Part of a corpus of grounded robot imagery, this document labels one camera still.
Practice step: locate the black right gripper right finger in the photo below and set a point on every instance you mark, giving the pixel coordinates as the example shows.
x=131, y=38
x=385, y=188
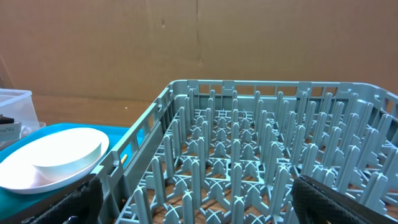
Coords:
x=316, y=203

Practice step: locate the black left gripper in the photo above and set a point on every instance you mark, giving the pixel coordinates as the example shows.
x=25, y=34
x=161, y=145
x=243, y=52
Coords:
x=10, y=129

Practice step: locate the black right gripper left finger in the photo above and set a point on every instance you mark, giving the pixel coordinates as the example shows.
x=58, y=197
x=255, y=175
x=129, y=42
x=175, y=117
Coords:
x=83, y=205

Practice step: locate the clear plastic bin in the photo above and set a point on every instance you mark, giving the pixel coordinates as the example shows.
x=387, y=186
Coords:
x=18, y=104

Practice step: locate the pink plate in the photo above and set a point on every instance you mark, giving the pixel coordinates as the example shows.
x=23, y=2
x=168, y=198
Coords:
x=18, y=175

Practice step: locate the cream bowl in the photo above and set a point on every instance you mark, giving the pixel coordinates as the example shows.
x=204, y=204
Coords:
x=58, y=155

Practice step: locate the wooden chopstick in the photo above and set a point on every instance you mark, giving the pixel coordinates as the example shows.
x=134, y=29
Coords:
x=124, y=159

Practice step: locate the teal plastic tray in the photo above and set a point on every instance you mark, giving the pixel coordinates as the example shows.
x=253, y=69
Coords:
x=13, y=203

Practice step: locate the grey dish rack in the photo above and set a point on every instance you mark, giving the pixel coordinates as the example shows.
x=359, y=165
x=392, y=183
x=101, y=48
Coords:
x=220, y=151

